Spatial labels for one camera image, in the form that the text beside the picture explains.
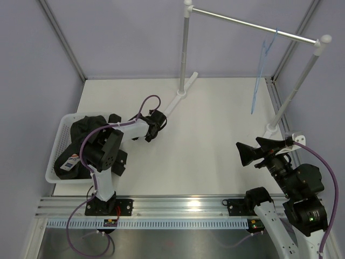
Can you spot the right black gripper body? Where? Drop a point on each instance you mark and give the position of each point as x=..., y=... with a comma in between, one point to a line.
x=274, y=162

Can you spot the aluminium rail base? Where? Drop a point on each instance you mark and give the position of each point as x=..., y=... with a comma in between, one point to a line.
x=146, y=207

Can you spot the white plastic basket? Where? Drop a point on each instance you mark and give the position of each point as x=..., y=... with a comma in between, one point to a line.
x=61, y=142

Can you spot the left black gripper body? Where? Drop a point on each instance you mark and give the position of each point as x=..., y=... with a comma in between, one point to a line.
x=154, y=136

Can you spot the black mount plate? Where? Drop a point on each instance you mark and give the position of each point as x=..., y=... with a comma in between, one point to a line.
x=237, y=207
x=121, y=207

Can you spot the blue wire hanger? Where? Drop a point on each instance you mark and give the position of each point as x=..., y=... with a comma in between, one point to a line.
x=265, y=49

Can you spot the black pinstripe shirt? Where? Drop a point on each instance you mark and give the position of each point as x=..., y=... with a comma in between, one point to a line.
x=72, y=151

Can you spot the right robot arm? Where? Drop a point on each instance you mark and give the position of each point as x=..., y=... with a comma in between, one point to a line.
x=300, y=185

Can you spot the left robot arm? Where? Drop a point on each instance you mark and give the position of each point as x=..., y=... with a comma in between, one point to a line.
x=102, y=178

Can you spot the white slotted cable duct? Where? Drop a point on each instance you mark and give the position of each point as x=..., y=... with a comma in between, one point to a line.
x=156, y=224

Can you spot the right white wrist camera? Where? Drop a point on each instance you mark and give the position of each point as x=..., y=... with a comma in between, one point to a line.
x=289, y=142

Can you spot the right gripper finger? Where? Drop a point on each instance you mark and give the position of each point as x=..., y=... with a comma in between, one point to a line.
x=249, y=154
x=268, y=146

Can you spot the left black mount plate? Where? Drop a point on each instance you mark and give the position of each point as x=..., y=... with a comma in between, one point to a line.
x=121, y=207

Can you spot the right black mount plate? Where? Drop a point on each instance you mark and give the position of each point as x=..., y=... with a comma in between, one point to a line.
x=237, y=207

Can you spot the metal clothes rack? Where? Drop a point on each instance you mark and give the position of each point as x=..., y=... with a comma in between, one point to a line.
x=319, y=44

